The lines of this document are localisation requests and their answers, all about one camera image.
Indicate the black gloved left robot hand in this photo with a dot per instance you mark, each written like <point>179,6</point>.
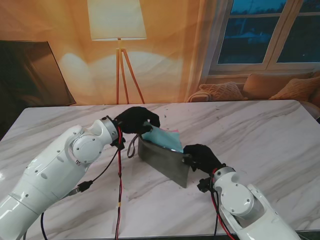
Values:
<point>135,120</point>

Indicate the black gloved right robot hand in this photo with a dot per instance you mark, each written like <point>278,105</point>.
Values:
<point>203,157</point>

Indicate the grey felt storage pouch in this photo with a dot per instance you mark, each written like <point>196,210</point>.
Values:
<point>165,162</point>

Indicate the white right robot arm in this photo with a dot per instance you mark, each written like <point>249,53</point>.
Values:
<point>250,205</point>

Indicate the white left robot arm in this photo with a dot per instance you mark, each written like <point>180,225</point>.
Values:
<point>55,170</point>

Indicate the beige cushioned armrest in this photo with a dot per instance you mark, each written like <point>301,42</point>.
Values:
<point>195,96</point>

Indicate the knitted cushion beside armrest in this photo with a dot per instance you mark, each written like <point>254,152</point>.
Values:
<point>222,90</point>

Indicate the tan sofa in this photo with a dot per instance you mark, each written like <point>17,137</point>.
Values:
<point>265,85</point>

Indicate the floor lamp with wooden tripod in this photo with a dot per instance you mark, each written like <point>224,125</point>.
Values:
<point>117,22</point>

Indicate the cream curtain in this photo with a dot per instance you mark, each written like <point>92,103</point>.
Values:
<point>207,50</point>

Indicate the dark flat screen television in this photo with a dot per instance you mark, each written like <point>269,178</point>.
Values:
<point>30,75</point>

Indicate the knitted cushion on sofa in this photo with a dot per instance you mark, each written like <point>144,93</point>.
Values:
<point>296,88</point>

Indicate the white framed window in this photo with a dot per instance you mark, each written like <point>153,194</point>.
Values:
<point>250,37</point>

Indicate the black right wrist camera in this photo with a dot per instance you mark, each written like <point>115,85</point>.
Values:
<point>204,185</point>

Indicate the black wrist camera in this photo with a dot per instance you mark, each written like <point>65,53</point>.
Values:
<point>118,145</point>
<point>204,185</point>

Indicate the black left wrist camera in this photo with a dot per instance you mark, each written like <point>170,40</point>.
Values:
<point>118,145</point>

